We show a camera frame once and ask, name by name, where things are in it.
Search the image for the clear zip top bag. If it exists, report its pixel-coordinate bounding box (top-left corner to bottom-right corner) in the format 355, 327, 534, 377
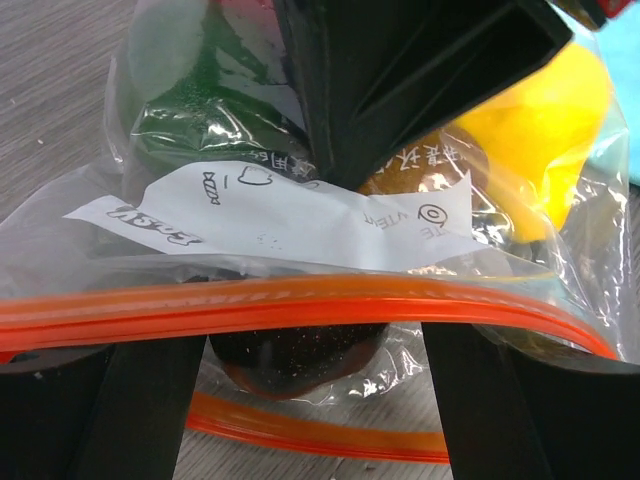
1, 1, 639, 466

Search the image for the yellow fake pear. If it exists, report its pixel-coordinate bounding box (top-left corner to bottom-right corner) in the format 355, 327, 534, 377
454, 43, 611, 243

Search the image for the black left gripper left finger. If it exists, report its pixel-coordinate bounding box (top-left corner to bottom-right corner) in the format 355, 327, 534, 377
1, 336, 206, 479

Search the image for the red yellow fake apple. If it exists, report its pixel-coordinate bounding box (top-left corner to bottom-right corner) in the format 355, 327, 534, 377
209, 323, 389, 400

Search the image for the brown fake kiwi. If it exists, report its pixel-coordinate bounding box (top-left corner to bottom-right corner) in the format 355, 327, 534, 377
358, 124, 489, 195

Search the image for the dark green fake avocado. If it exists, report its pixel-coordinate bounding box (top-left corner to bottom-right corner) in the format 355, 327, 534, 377
124, 1, 309, 164

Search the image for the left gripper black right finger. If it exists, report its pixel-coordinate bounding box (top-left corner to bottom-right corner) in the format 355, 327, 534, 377
422, 323, 639, 479

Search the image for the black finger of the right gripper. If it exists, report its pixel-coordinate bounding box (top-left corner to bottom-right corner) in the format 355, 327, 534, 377
274, 0, 572, 189

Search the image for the teal t-shirt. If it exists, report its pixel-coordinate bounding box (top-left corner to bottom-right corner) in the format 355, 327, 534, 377
554, 0, 640, 189

